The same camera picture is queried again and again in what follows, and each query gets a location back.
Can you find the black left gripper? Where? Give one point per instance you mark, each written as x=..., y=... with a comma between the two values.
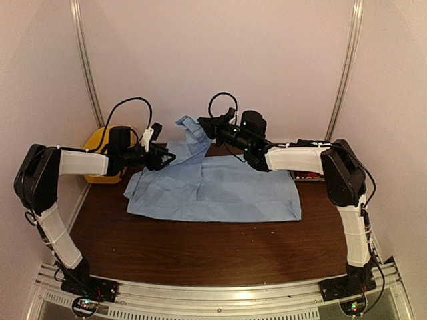
x=157, y=164

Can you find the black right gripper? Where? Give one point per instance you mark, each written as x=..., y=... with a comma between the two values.
x=213, y=128

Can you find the light blue long sleeve shirt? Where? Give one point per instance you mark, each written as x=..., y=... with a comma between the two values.
x=195, y=187

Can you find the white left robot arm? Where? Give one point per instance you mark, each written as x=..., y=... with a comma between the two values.
x=36, y=183

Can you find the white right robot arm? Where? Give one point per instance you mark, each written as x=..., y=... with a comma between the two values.
x=343, y=174

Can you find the yellow plastic basket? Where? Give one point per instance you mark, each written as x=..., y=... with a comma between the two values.
x=107, y=142

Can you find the black folded button shirt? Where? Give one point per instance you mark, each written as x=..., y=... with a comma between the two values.
x=310, y=143

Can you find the red black plaid folded shirt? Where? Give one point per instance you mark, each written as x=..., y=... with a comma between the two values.
x=306, y=176

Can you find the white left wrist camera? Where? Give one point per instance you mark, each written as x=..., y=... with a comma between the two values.
x=150, y=134

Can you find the aluminium left corner post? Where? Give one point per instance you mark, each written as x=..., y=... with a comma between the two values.
x=85, y=62

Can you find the aluminium corner post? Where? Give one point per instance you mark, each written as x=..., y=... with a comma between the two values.
x=85, y=62
x=351, y=49

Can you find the aluminium right corner post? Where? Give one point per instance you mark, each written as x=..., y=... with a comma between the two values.
x=351, y=49

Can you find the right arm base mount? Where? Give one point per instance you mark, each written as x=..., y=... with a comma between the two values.
x=345, y=286

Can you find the aluminium front rail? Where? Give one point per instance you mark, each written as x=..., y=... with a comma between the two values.
x=297, y=300

